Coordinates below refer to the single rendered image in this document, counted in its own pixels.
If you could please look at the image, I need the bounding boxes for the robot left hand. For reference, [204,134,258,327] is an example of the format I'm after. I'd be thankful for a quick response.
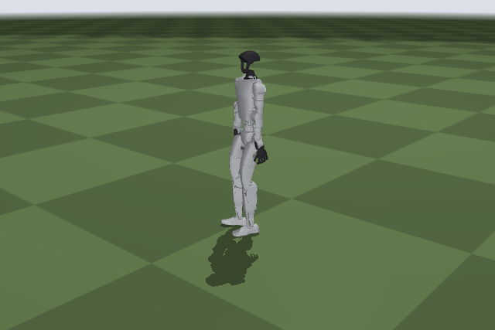
[254,142,268,165]

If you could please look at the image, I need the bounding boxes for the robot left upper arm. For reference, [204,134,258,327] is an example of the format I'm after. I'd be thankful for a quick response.
[250,82,266,121]

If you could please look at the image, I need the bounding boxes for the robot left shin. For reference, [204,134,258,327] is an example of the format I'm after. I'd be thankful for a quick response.
[242,185,258,229]

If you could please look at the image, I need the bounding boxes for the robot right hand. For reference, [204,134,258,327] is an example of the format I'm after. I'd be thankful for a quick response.
[234,128,244,150]

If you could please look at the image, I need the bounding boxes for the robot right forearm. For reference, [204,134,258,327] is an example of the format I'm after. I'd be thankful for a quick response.
[233,110,242,134]

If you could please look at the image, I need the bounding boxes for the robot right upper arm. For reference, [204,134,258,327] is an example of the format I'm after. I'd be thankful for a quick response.
[233,77,240,112]

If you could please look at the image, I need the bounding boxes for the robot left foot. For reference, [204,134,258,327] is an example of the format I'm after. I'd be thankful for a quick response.
[232,223,260,236]

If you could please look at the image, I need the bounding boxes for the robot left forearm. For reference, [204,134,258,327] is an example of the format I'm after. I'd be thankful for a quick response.
[252,113,264,148]

